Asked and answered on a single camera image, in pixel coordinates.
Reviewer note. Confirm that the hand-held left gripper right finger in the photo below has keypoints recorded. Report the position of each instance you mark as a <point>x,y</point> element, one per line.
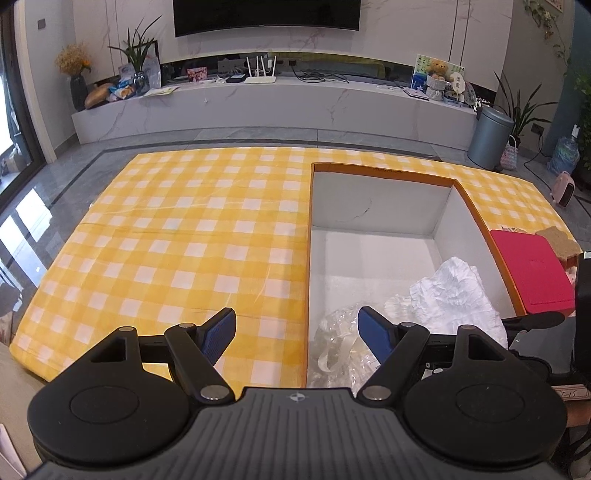
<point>376,334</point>

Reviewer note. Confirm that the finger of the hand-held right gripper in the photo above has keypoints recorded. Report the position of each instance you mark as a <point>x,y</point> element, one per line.
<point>540,320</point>

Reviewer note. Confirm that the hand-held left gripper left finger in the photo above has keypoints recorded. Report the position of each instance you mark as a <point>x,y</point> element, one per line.
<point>219,334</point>

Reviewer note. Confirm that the orange cardboard box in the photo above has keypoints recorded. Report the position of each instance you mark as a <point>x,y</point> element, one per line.
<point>369,198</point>

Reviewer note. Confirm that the clear plastic bag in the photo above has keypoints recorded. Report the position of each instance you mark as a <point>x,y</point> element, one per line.
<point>337,323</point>

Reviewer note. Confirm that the red flat box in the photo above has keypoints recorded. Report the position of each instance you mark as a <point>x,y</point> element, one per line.
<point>526,263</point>

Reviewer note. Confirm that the brown toast-shaped sponge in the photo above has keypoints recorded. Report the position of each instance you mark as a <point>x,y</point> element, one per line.
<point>561,242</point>

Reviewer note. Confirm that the white crumpled cloth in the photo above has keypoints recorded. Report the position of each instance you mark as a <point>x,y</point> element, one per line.
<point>452,295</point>

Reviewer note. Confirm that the yellow checked mat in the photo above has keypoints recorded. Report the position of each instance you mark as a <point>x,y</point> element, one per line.
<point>184,230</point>

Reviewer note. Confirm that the pink space heater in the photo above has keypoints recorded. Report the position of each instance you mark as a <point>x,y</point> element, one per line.
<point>564,189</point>

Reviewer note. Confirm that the pastel woven bag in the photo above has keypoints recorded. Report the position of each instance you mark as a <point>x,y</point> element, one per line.
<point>509,157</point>

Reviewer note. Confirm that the blue water bottle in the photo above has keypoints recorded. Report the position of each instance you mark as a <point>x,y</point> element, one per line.
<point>564,154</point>

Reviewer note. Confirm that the grey pedal trash bin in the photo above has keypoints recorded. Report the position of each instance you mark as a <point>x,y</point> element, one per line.
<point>489,138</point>

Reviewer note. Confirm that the tall leafy floor plant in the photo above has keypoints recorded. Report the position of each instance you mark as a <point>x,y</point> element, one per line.
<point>521,110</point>

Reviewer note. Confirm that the white marble TV cabinet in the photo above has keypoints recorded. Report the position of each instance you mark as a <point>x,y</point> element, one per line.
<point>277,110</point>

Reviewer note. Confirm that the flat white book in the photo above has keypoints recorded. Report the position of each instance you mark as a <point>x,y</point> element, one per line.
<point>415,93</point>

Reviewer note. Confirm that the round white hand fan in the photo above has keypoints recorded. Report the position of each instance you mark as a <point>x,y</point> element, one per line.
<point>457,83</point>

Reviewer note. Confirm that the loose paper sheets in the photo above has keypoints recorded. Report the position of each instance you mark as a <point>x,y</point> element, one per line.
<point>159,91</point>

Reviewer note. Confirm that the white router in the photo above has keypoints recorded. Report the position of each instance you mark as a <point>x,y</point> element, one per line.
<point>260,78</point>

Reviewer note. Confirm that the pink photo card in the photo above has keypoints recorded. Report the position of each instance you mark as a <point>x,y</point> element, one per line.
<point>196,74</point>

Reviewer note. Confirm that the teddy bear bouquet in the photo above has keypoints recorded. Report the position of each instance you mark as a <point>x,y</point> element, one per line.
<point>437,78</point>

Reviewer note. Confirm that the blue snack bag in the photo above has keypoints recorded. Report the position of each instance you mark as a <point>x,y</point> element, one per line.
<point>123,90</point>

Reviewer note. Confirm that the brown bread-shaped cushion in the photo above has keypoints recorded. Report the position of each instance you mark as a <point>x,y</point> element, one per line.
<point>98,96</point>

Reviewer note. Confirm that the olive long cushion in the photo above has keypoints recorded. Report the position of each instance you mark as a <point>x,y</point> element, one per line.
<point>351,67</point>

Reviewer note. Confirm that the green picture card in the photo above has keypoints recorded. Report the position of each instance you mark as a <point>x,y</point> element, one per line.
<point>421,69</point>

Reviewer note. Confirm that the white plastic bag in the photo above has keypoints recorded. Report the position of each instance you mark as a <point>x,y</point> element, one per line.
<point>151,71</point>

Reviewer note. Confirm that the green plant in glass vase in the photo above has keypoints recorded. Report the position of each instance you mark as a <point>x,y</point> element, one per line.
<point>138,60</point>

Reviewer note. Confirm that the hanging vine plant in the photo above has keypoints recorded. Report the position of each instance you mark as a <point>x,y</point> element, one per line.
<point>547,21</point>

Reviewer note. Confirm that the yellow flowers in dark vase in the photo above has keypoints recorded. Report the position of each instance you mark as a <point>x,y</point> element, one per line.
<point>76,69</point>

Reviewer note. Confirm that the black television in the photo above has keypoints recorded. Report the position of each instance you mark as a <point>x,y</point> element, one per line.
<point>265,16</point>

